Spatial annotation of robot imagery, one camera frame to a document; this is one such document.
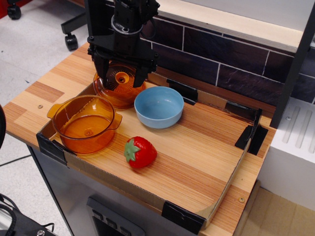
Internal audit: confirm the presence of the orange transparent pot lid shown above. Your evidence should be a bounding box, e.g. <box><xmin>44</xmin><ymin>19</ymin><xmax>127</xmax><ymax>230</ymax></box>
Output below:
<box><xmin>93</xmin><ymin>62</ymin><xmax>146</xmax><ymax>109</ymax></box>

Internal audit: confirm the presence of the red toy strawberry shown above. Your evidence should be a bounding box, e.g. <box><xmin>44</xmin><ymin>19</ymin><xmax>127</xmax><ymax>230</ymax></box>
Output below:
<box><xmin>124</xmin><ymin>136</ymin><xmax>158</xmax><ymax>168</ymax></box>

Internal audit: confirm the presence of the orange transparent pot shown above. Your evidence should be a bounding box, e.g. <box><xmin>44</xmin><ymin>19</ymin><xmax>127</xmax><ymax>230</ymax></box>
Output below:
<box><xmin>47</xmin><ymin>95</ymin><xmax>123</xmax><ymax>154</ymax></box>

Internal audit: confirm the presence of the cardboard fence with black tape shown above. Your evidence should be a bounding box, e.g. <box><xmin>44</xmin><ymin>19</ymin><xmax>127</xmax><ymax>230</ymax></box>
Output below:
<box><xmin>36</xmin><ymin>71</ymin><xmax>269</xmax><ymax>235</ymax></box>

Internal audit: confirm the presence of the black oven control panel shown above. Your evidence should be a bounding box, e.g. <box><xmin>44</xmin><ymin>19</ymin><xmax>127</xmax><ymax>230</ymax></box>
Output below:
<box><xmin>87</xmin><ymin>197</ymin><xmax>146</xmax><ymax>236</ymax></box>

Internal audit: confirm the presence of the black cable bottom left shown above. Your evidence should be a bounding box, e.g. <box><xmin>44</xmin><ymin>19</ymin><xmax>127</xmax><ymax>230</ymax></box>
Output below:
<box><xmin>0</xmin><ymin>193</ymin><xmax>55</xmax><ymax>236</ymax></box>

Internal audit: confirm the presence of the black vertical post right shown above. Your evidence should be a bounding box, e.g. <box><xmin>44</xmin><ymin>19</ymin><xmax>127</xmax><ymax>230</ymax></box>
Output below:
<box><xmin>270</xmin><ymin>4</ymin><xmax>315</xmax><ymax>129</ymax></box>

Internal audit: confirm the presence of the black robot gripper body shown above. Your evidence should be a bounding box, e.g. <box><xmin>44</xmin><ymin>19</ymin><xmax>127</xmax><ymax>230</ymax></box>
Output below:
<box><xmin>94</xmin><ymin>25</ymin><xmax>158</xmax><ymax>73</ymax></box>

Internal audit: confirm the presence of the dark brick backsplash panel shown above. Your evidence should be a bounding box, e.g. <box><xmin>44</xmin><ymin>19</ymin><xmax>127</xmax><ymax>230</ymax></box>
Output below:
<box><xmin>143</xmin><ymin>0</ymin><xmax>303</xmax><ymax>106</ymax></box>

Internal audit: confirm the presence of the black office chair base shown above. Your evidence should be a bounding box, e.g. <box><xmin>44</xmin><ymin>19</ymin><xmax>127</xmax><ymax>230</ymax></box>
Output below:
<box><xmin>61</xmin><ymin>12</ymin><xmax>87</xmax><ymax>51</ymax></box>

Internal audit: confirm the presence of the light blue bowl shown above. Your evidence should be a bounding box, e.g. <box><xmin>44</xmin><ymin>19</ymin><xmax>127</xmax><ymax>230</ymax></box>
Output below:
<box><xmin>134</xmin><ymin>87</ymin><xmax>184</xmax><ymax>129</ymax></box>

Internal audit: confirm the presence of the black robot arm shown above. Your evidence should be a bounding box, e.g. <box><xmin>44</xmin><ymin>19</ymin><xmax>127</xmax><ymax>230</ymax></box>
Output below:
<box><xmin>85</xmin><ymin>0</ymin><xmax>160</xmax><ymax>90</ymax></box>

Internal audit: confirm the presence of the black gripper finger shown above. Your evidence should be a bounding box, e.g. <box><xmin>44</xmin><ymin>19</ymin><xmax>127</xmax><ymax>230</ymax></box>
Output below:
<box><xmin>94</xmin><ymin>55</ymin><xmax>111</xmax><ymax>84</ymax></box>
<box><xmin>133</xmin><ymin>65</ymin><xmax>151</xmax><ymax>88</ymax></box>

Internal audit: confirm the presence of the white ribbed sink drainer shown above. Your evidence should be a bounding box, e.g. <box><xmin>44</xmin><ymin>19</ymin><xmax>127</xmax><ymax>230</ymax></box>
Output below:
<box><xmin>273</xmin><ymin>98</ymin><xmax>315</xmax><ymax>162</ymax></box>

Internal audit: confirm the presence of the black caster wheel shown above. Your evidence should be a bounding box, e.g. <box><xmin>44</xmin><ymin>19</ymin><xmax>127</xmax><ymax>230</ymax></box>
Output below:
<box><xmin>7</xmin><ymin>4</ymin><xmax>22</xmax><ymax>20</ymax></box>

